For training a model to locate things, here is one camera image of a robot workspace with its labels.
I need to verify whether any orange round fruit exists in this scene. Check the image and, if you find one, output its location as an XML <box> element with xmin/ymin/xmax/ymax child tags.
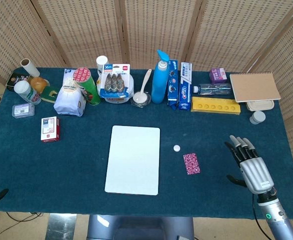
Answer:
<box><xmin>30</xmin><ymin>76</ymin><xmax>49</xmax><ymax>92</ymax></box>

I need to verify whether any small purple box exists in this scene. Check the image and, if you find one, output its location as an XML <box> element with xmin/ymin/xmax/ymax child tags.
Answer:
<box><xmin>209</xmin><ymin>67</ymin><xmax>229</xmax><ymax>85</ymax></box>

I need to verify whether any dark patterned small bowl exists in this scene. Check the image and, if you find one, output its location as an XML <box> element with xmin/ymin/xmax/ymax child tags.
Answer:
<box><xmin>131</xmin><ymin>91</ymin><xmax>152</xmax><ymax>109</ymax></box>

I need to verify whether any yellow mold tray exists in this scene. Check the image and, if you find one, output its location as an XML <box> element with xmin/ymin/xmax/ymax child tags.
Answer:
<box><xmin>190</xmin><ymin>96</ymin><xmax>241</xmax><ymax>116</ymax></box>

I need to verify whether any woven folding screen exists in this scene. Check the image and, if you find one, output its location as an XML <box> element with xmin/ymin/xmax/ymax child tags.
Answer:
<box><xmin>0</xmin><ymin>0</ymin><xmax>293</xmax><ymax>191</ymax></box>

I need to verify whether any pink patterned card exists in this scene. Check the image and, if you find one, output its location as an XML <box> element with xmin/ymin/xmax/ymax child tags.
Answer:
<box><xmin>182</xmin><ymin>152</ymin><xmax>202</xmax><ymax>175</ymax></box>

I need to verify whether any shiny metal table leg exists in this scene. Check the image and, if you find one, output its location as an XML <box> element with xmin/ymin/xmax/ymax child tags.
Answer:
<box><xmin>47</xmin><ymin>213</ymin><xmax>78</xmax><ymax>240</ymax></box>

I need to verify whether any pale paper flour bag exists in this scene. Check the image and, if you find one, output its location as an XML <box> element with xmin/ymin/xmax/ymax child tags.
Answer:
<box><xmin>53</xmin><ymin>68</ymin><xmax>87</xmax><ymax>118</ymax></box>

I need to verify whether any brown spiral notebook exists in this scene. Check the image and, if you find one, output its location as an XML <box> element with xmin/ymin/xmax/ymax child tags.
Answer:
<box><xmin>229</xmin><ymin>71</ymin><xmax>282</xmax><ymax>104</ymax></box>

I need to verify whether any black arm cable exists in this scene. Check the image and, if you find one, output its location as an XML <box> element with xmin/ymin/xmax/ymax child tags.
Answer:
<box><xmin>251</xmin><ymin>194</ymin><xmax>272</xmax><ymax>240</ymax></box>

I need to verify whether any black tin box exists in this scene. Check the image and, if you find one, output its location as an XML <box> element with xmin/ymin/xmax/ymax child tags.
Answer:
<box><xmin>5</xmin><ymin>71</ymin><xmax>30</xmax><ymax>92</ymax></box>

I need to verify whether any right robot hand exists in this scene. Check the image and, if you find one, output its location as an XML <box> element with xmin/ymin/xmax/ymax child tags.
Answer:
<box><xmin>225</xmin><ymin>134</ymin><xmax>275</xmax><ymax>195</ymax></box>

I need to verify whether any red white card box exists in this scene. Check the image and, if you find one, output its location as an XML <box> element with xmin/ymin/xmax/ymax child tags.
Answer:
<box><xmin>40</xmin><ymin>116</ymin><xmax>61</xmax><ymax>144</ymax></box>

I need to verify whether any teal table cloth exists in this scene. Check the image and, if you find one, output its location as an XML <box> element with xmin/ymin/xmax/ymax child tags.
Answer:
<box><xmin>0</xmin><ymin>66</ymin><xmax>293</xmax><ymax>220</ymax></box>

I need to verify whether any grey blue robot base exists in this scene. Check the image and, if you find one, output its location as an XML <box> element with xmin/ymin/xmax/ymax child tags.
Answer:
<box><xmin>86</xmin><ymin>214</ymin><xmax>195</xmax><ymax>240</ymax></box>

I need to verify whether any small grey white jar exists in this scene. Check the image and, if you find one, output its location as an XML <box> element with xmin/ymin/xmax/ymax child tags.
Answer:
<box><xmin>249</xmin><ymin>110</ymin><xmax>267</xmax><ymax>125</ymax></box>

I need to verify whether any Crest toothpaste box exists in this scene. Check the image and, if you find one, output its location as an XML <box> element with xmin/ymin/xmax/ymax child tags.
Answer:
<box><xmin>177</xmin><ymin>61</ymin><xmax>193</xmax><ymax>111</ymax></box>

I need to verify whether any white lidded snack can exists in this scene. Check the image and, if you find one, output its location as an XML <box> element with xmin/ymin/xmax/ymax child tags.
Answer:
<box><xmin>13</xmin><ymin>80</ymin><xmax>42</xmax><ymax>106</ymax></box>

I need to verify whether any green Pringles can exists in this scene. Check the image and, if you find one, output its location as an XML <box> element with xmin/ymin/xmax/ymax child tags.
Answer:
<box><xmin>72</xmin><ymin>67</ymin><xmax>102</xmax><ymax>106</ymax></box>

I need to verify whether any clear water bottle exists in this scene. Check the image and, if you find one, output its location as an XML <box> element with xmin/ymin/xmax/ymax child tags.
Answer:
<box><xmin>192</xmin><ymin>83</ymin><xmax>233</xmax><ymax>97</ymax></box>

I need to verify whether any beige lunch box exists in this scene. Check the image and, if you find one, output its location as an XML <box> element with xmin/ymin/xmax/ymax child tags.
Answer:
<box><xmin>245</xmin><ymin>99</ymin><xmax>275</xmax><ymax>112</ymax></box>

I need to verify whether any blue Oreo box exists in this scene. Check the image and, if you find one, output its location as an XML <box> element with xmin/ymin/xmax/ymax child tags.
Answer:
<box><xmin>166</xmin><ymin>59</ymin><xmax>180</xmax><ymax>111</ymax></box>

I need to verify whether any green yellow sponge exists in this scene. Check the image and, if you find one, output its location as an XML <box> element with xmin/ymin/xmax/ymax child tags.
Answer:
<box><xmin>40</xmin><ymin>84</ymin><xmax>61</xmax><ymax>104</ymax></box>

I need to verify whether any white rectangular board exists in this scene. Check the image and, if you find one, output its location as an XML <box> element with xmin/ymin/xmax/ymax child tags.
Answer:
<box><xmin>104</xmin><ymin>125</ymin><xmax>161</xmax><ymax>196</ymax></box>

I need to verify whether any blue squeeze bottle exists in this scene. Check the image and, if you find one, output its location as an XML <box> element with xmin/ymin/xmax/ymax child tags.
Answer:
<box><xmin>150</xmin><ymin>49</ymin><xmax>171</xmax><ymax>105</ymax></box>

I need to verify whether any white plastic spoon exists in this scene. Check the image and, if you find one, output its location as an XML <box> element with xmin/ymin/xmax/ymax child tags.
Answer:
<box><xmin>132</xmin><ymin>68</ymin><xmax>153</xmax><ymax>104</ymax></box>

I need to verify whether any tape rolls blister pack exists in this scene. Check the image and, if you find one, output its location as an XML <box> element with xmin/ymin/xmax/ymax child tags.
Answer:
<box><xmin>99</xmin><ymin>63</ymin><xmax>131</xmax><ymax>99</ymax></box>

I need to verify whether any white bottle behind pack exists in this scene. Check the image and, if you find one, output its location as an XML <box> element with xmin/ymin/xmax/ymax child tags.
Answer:
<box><xmin>95</xmin><ymin>55</ymin><xmax>109</xmax><ymax>76</ymax></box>

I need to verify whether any cardboard tube roll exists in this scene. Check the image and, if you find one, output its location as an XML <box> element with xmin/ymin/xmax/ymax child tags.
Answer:
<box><xmin>20</xmin><ymin>58</ymin><xmax>41</xmax><ymax>78</ymax></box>

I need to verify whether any small clear plastic box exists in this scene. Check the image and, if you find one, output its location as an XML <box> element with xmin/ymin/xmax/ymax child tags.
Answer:
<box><xmin>11</xmin><ymin>102</ymin><xmax>35</xmax><ymax>119</ymax></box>

